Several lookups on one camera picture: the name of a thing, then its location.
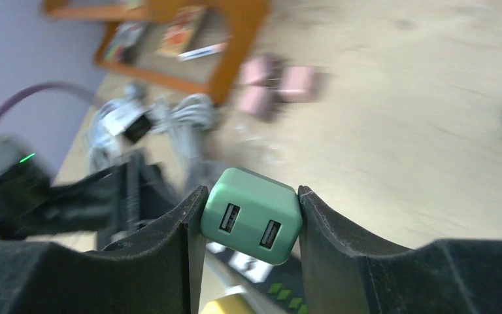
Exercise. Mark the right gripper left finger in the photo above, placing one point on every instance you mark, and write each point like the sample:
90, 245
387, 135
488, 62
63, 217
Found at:
158, 269

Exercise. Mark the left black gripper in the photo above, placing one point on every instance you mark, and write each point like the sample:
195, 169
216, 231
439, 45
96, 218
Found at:
121, 199

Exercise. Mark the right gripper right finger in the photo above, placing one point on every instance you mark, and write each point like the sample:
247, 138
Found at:
348, 269

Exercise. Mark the yellow plug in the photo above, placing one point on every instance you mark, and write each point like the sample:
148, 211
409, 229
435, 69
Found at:
230, 304

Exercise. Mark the green plug strip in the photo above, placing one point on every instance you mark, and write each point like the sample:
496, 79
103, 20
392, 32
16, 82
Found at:
253, 214

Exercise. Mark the pink plug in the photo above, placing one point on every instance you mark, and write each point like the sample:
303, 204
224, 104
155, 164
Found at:
258, 102
262, 70

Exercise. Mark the pink plug strip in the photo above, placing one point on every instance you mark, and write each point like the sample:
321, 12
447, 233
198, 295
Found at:
299, 84

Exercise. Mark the coloured marker pen pack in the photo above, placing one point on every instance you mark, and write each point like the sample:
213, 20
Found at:
124, 42

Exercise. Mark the orange small booklet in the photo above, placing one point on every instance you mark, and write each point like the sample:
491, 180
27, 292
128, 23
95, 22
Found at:
181, 31

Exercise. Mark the white marker pen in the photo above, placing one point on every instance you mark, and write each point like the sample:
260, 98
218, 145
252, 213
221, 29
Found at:
201, 52

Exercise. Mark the orange wooden shelf rack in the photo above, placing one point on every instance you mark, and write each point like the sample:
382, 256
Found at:
243, 19

